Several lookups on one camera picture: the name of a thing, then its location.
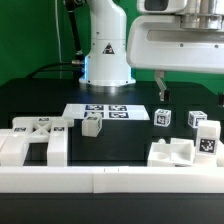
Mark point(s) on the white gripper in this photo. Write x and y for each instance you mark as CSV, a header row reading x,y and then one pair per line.
x,y
159,43

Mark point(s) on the white chair seat part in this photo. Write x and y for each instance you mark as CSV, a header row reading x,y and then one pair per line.
x,y
177,153

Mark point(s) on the white chair back frame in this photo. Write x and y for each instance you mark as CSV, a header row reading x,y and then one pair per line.
x,y
15,142

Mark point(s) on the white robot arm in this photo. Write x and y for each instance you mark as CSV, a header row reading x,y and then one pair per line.
x,y
106,64

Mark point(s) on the white right fence bar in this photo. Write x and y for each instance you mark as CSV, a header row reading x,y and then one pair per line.
x,y
220,158

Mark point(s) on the white fence bar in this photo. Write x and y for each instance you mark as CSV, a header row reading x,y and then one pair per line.
x,y
111,180
220,158

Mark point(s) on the white front fence bar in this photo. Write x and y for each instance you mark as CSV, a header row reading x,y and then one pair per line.
x,y
111,180

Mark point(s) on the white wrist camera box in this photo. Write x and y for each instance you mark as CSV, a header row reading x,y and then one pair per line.
x,y
161,6

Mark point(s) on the white marker base plate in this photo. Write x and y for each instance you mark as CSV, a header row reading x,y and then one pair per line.
x,y
107,111

